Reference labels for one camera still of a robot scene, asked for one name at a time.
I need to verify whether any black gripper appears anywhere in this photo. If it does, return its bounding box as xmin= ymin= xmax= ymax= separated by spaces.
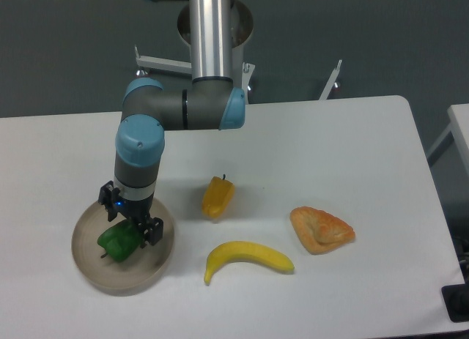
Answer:
xmin=97 ymin=181 xmax=163 ymax=248

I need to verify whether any green toy pepper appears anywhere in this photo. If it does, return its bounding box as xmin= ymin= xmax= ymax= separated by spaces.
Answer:
xmin=97 ymin=220 xmax=143 ymax=263

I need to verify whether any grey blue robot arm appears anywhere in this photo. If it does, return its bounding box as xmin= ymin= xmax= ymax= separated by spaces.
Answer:
xmin=98 ymin=0 xmax=245 ymax=247

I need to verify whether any beige round plate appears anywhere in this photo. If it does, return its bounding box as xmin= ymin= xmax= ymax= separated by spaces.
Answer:
xmin=71 ymin=198 xmax=174 ymax=296

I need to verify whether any yellow toy pepper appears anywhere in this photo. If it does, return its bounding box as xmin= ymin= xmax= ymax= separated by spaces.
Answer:
xmin=202 ymin=174 xmax=235 ymax=218

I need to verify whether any yellow toy banana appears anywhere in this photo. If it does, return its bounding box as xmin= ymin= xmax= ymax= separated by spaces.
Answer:
xmin=204 ymin=241 xmax=295 ymax=286

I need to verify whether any orange toy pastry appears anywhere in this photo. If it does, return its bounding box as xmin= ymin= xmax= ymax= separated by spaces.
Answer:
xmin=289 ymin=206 xmax=355 ymax=255

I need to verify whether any black device at table edge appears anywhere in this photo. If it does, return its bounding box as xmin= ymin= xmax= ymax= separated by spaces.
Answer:
xmin=441 ymin=283 xmax=468 ymax=323

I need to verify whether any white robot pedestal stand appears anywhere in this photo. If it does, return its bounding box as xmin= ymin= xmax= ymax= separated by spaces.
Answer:
xmin=132 ymin=0 xmax=344 ymax=111

